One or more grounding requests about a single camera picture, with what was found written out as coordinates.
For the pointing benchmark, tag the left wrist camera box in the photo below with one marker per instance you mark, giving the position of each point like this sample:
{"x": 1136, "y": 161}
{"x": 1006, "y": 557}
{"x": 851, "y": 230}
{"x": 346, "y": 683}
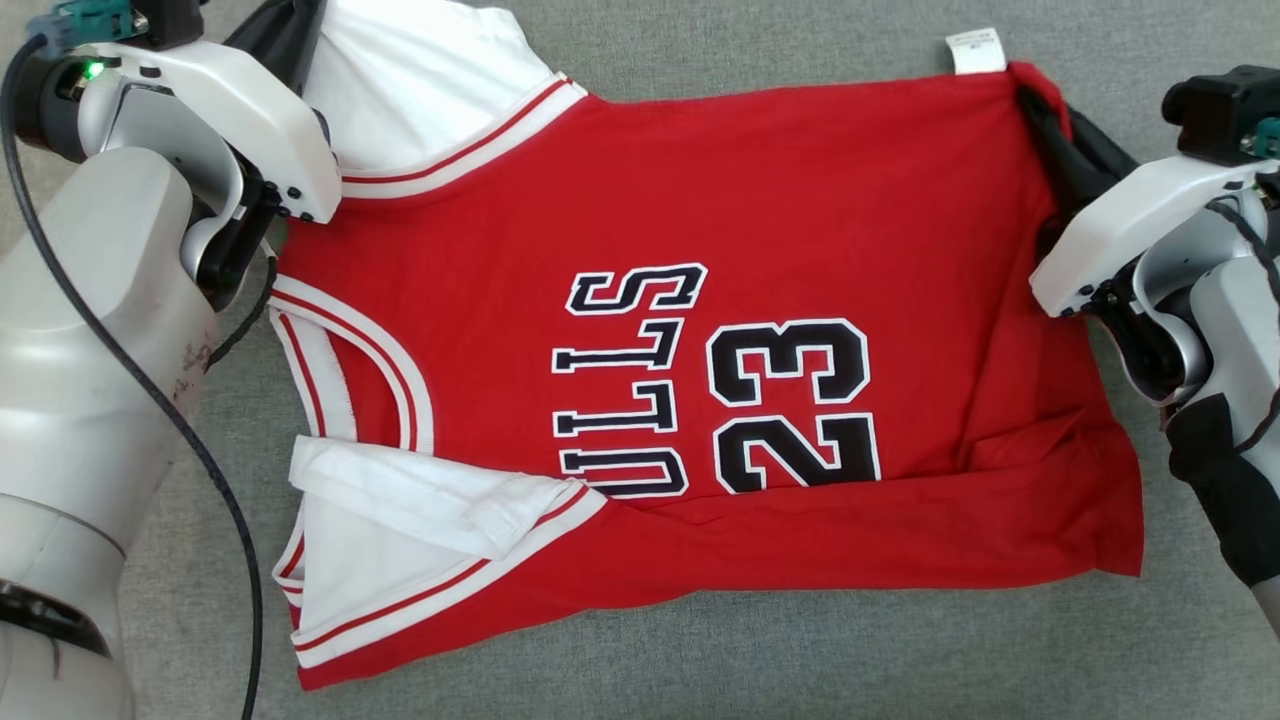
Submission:
{"x": 110, "y": 20}

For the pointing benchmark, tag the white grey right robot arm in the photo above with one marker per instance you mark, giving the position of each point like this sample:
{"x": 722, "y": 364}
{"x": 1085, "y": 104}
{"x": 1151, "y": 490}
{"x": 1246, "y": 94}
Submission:
{"x": 1240, "y": 330}

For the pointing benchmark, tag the red basketball jersey white sleeves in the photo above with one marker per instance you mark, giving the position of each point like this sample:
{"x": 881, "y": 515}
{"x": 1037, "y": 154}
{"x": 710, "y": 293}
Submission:
{"x": 800, "y": 200}

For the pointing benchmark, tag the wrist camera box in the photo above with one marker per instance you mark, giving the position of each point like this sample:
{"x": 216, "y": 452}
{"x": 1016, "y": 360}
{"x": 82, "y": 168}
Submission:
{"x": 110, "y": 20}
{"x": 1215, "y": 110}

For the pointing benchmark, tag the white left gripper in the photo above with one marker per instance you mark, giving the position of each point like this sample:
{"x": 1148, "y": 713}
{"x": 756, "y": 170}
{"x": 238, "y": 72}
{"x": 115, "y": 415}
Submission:
{"x": 250, "y": 120}

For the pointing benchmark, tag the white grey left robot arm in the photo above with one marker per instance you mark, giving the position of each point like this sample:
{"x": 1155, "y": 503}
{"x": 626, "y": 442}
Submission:
{"x": 90, "y": 350}

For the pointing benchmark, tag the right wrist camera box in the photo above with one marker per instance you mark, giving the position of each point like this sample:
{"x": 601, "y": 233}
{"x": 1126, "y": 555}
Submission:
{"x": 1215, "y": 110}

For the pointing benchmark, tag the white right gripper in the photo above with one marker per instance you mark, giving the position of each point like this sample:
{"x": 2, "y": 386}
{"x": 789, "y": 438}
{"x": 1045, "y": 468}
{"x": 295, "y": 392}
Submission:
{"x": 1130, "y": 230}

